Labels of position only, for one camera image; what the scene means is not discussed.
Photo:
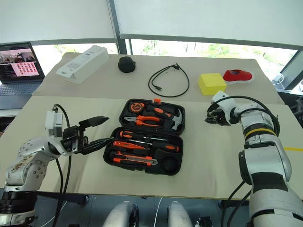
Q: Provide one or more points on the black tool case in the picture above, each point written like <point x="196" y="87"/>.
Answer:
<point x="113" y="163"/>

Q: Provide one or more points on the silver robot leg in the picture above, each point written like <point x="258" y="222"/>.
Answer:
<point x="120" y="214"/>
<point x="178" y="214"/>

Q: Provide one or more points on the open grey laptop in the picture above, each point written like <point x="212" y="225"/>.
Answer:
<point x="17" y="71"/>

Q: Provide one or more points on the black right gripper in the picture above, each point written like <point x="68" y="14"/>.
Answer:
<point x="225" y="117"/>

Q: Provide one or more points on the silver right robot leg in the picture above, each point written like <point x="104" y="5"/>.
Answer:
<point x="178" y="214"/>

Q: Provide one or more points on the orange black tape measure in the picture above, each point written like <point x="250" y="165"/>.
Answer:
<point x="136" y="107"/>

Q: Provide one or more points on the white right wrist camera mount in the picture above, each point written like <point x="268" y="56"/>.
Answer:
<point x="225" y="100"/>

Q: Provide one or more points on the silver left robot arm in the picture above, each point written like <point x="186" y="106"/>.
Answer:
<point x="28" y="165"/>

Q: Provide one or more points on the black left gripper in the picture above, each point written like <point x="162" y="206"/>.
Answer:
<point x="71" y="139"/>

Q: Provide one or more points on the white roller blind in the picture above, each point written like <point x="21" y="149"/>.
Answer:
<point x="54" y="16"/>
<point x="213" y="16"/>

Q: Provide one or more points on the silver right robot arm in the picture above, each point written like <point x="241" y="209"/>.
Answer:
<point x="265" y="163"/>

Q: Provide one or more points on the small white device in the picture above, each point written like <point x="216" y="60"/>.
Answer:
<point x="278" y="78"/>

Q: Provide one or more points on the yellow rectangular block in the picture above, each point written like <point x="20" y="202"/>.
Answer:
<point x="211" y="84"/>

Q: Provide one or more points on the dark window frame post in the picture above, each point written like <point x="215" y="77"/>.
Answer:
<point x="122" y="45"/>

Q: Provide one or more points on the white cardboard box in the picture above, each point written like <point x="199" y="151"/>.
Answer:
<point x="81" y="63"/>

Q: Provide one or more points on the orange voltage tester pen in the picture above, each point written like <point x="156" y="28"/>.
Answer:
<point x="126" y="144"/>

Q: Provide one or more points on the red shoe with white sole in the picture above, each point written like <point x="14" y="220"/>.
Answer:
<point x="239" y="76"/>

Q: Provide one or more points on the silver left robot leg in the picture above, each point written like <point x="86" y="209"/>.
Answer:
<point x="120" y="214"/>

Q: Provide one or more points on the black round cap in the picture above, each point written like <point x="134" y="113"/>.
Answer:
<point x="126" y="64"/>

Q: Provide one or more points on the orange black utility knife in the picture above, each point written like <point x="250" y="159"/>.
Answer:
<point x="132" y="159"/>

